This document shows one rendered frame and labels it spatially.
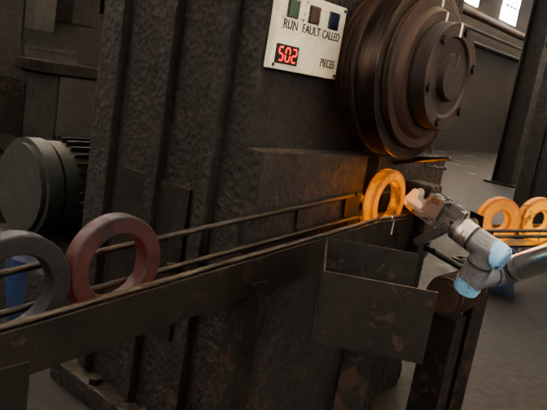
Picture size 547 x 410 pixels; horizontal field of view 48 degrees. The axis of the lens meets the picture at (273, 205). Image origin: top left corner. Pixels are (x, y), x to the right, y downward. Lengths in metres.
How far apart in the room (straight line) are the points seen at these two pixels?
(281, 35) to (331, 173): 0.40
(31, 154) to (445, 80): 1.49
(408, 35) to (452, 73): 0.17
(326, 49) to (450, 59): 0.32
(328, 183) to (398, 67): 0.34
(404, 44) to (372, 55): 0.09
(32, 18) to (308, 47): 4.13
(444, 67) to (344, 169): 0.37
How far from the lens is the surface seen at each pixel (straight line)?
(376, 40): 1.58
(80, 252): 1.06
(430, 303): 1.13
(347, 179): 1.71
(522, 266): 1.85
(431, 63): 1.60
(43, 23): 5.53
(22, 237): 1.00
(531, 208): 2.21
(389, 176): 1.74
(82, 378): 2.01
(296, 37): 1.50
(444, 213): 1.83
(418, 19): 1.65
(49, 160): 2.38
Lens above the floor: 1.03
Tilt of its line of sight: 11 degrees down
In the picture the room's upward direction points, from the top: 9 degrees clockwise
